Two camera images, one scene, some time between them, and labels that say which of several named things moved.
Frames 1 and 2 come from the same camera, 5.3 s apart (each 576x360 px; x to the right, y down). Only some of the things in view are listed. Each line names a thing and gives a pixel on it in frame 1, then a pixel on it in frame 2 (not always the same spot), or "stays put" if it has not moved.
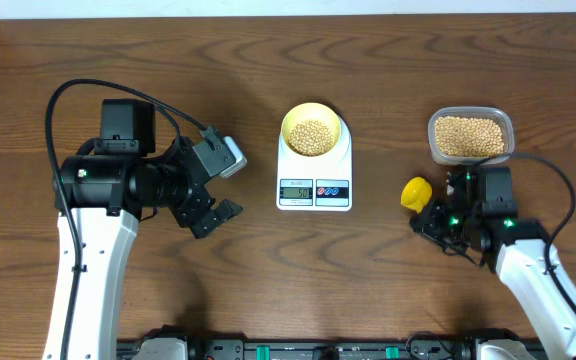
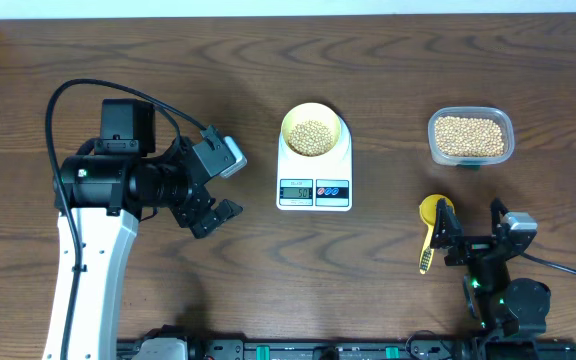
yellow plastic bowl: x=310 y=129 stays put
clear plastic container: x=471 y=135 stays put
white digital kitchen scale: x=316 y=183 stays put
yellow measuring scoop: x=416 y=193 → x=427 y=210
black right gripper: x=426 y=224 → x=454 y=233
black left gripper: x=189 y=211 stays put
